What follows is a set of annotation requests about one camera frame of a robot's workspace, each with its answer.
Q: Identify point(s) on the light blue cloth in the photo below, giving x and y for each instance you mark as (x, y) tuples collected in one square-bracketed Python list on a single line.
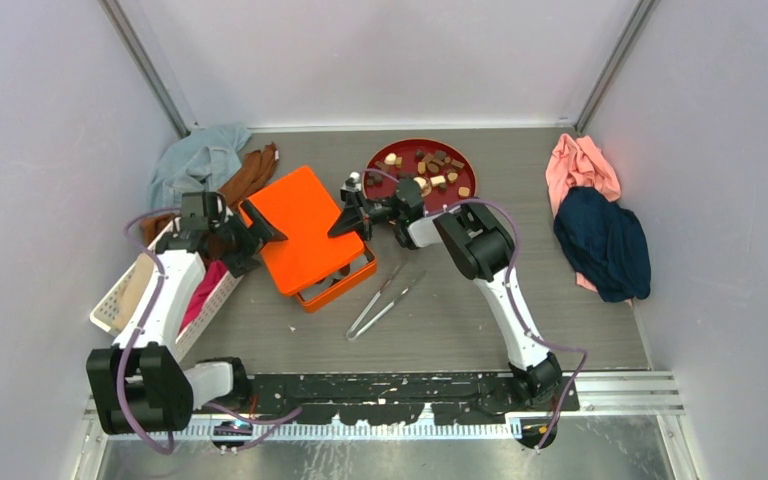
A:
[(203, 161)]

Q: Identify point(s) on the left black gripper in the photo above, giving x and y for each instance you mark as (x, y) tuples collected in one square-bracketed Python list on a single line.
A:
[(244, 260)]

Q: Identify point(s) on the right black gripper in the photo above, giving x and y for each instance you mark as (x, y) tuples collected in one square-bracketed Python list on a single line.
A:
[(355, 217)]

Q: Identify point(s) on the beige cloth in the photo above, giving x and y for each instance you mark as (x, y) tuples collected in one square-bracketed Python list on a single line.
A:
[(133, 293)]

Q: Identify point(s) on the orange box lid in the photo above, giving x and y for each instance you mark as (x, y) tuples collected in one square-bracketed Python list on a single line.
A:
[(299, 206)]

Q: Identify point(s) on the navy blue cloth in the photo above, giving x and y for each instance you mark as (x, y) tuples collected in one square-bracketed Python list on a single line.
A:
[(605, 244)]

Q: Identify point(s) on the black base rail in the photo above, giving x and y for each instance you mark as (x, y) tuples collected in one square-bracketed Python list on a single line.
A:
[(454, 398)]

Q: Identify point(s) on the orange compartment box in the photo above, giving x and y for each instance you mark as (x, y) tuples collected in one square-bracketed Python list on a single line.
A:
[(339, 282)]

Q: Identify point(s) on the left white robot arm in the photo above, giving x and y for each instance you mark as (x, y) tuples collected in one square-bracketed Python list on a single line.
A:
[(138, 385)]

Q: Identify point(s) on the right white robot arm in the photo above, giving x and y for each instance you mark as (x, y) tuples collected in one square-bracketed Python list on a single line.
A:
[(483, 252)]

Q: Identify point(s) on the brown cloth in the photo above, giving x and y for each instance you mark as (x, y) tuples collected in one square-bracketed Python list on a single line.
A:
[(257, 169)]

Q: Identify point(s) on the pink cloth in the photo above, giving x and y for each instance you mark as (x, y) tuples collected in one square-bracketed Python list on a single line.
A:
[(578, 162)]

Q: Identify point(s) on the magenta cloth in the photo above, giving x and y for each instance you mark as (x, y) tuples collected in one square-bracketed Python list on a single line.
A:
[(213, 276)]

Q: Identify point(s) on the red round plate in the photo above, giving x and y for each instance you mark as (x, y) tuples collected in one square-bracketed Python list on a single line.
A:
[(438, 168)]

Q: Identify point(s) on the white plastic basket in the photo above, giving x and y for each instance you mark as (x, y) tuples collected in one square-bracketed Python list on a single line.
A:
[(212, 305)]

